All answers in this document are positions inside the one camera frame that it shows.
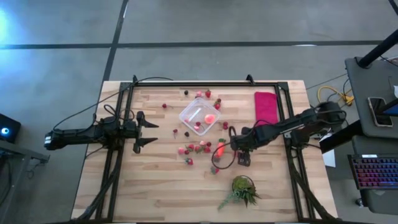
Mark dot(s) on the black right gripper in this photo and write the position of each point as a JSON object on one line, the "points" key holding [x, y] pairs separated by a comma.
{"points": [[245, 140]]}

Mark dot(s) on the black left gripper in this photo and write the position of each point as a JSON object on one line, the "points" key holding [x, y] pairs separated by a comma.
{"points": [[138, 130]]}

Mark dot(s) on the orange toy carrot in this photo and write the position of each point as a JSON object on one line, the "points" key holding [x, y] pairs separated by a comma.
{"points": [[220, 148]]}

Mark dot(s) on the red strawberry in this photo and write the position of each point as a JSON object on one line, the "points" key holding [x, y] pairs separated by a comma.
{"points": [[207, 150], [208, 93], [189, 161], [191, 147], [197, 148], [217, 106], [215, 170]]}

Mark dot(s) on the pink peach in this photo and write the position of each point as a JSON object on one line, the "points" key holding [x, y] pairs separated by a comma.
{"points": [[181, 151]]}

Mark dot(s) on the black toy blackberry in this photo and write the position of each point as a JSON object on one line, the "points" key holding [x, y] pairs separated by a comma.
{"points": [[186, 134]]}

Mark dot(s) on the clear plastic tupperware container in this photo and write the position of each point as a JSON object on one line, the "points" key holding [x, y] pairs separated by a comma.
{"points": [[192, 109]]}

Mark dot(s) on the orange-pink toy peach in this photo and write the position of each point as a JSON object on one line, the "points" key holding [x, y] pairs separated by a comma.
{"points": [[209, 118]]}

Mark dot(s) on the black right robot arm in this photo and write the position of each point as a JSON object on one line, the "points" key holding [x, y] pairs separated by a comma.
{"points": [[295, 124]]}

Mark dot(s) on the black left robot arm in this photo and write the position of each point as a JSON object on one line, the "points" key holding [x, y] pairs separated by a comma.
{"points": [[77, 135]]}

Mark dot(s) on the potted succulent, black pot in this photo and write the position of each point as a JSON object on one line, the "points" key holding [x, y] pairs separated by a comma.
{"points": [[242, 189]]}

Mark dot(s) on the red folded towel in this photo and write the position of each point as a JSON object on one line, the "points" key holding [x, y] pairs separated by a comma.
{"points": [[265, 107]]}

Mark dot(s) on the black table clamp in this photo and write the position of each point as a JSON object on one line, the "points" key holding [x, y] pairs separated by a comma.
{"points": [[134, 78], [249, 78]]}

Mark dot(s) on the white paper sheet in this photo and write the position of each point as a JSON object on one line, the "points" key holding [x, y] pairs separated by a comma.
{"points": [[329, 158]]}

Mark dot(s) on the black computer keyboard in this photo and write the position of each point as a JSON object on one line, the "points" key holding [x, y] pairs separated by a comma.
{"points": [[374, 171]]}

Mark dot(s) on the grey side desk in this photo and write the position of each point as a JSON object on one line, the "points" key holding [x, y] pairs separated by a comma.
{"points": [[15, 152]]}

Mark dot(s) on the grey desk surface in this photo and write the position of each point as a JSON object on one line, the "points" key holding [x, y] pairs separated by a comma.
{"points": [[363, 93]]}

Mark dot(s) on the black device, blue light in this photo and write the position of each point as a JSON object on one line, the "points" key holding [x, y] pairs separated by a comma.
{"points": [[7, 129]]}

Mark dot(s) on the black smartphone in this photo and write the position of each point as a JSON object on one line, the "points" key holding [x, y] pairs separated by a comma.
{"points": [[380, 112]]}

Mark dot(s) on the grey rolling computer desk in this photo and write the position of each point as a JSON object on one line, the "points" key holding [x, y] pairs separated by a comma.
{"points": [[382, 202]]}

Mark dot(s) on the black round pole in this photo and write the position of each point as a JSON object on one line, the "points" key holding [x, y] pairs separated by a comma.
{"points": [[377, 49]]}

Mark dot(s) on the black aluminium rig frame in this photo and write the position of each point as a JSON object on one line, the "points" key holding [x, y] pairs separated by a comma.
{"points": [[202, 84]]}

